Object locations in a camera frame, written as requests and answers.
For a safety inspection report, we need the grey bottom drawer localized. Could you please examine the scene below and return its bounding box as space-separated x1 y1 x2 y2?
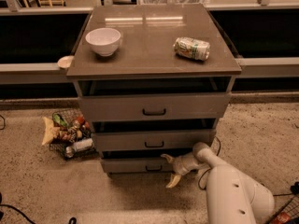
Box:
101 158 172 174

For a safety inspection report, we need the clear plastic bottle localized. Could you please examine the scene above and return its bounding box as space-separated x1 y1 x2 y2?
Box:
64 138 93 158

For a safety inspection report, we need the grey top drawer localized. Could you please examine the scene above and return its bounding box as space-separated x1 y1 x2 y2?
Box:
78 93 231 122

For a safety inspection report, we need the black wire basket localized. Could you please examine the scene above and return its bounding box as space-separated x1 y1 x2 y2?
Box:
50 108 97 160

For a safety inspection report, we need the black cable bottom left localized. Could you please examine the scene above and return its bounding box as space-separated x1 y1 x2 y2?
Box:
0 191 78 224

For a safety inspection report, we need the crushed green white can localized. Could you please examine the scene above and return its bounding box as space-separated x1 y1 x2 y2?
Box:
173 37 210 61

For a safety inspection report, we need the grey middle drawer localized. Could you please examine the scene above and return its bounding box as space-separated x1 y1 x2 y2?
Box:
92 129 216 151

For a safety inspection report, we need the grey drawer cabinet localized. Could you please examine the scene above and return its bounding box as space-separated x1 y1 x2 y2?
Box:
67 4 241 161

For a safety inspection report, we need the small white round dish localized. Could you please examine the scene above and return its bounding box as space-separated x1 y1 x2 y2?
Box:
57 56 74 69

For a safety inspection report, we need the yellow chip bag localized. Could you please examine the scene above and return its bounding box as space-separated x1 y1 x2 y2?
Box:
42 117 60 145

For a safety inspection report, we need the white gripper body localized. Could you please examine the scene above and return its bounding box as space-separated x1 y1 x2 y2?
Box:
172 152 206 175

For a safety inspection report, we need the red can in basket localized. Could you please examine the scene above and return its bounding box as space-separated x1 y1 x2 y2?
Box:
270 212 291 224

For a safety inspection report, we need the green snack packet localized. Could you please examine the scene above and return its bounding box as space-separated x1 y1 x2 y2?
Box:
52 113 68 127

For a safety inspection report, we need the wire basket bottom right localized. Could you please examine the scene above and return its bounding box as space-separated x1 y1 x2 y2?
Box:
266 196 299 224

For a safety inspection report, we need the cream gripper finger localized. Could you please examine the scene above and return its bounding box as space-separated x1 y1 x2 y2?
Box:
161 154 175 163
166 174 181 189

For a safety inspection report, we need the grey drawer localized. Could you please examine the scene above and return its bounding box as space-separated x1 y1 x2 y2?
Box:
101 158 172 174
78 93 231 122
92 129 216 151

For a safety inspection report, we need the white ceramic bowl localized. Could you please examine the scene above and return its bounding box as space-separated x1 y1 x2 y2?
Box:
85 28 121 57

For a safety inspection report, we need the black floor cable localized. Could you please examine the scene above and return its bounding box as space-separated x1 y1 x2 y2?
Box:
197 136 299 198

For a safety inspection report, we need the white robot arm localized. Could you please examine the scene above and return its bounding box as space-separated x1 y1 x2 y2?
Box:
162 142 275 224

